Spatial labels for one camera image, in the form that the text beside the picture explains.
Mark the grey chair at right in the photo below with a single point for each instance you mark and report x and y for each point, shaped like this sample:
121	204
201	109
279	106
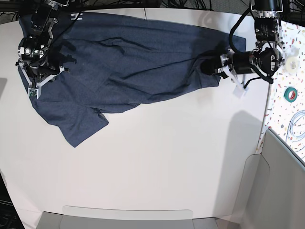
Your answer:
272	190

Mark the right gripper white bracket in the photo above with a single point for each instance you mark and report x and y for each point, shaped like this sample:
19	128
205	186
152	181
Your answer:
39	75

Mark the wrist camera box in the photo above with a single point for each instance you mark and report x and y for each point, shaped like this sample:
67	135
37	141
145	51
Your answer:
34	92
239	93

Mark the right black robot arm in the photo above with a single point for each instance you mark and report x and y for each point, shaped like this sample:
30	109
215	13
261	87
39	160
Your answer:
34	48

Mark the grey chair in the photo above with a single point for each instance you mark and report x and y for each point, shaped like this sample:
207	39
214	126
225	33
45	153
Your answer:
272	190
97	218

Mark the grey chair at bottom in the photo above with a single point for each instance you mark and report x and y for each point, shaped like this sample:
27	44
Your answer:
97	218

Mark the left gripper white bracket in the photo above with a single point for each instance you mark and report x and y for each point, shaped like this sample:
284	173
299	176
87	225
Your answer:
233	65

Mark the clear tape roll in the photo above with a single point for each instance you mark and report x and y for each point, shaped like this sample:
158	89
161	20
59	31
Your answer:
291	63

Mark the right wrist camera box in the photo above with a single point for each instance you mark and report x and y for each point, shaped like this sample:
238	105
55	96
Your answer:
34	92

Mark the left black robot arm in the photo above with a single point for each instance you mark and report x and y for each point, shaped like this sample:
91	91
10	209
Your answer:
267	56

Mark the terrazzo patterned side table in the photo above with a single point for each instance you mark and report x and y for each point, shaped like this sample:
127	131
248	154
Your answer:
287	119

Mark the dark blue t-shirt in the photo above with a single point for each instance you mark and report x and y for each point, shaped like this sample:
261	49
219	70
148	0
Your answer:
118	62

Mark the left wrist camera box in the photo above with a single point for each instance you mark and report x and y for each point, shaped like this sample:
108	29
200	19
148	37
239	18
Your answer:
239	93

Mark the green tape roll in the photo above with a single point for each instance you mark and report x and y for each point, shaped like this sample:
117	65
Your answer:
290	94

